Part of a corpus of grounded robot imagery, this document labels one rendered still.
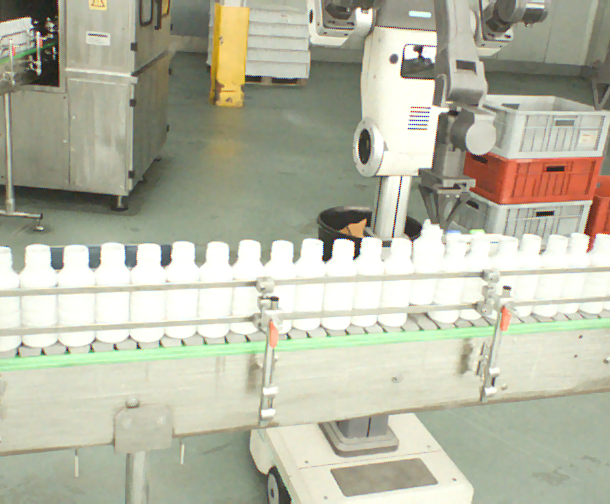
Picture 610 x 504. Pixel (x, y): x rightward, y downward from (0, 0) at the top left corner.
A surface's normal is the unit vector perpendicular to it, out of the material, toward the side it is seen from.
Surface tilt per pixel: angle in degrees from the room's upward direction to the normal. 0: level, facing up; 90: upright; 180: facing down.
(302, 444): 0
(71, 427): 90
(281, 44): 90
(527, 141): 90
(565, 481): 0
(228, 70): 90
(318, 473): 0
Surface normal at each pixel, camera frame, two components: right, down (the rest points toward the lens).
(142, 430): 0.32, 0.36
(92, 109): 0.01, 0.36
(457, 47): 0.33, -0.20
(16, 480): 0.10, -0.93
